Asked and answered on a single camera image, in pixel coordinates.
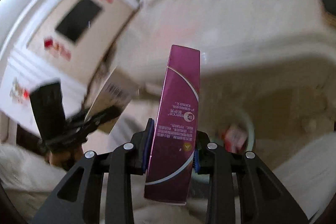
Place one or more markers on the magenta cosmetics box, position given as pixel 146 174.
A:
pixel 172 152

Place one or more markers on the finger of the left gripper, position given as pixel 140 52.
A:
pixel 84 123

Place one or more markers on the left hand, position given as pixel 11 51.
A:
pixel 66 159

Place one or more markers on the grey box with barcode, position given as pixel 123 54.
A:
pixel 117 91

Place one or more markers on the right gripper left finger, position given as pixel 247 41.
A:
pixel 98 187

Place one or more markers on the pale green mesh wastebasket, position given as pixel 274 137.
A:
pixel 230 127

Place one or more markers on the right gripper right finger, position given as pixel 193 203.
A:
pixel 263 198

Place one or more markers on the wall mounted black television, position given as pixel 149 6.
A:
pixel 78 20

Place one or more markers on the carved cream table frame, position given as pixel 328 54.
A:
pixel 258 45

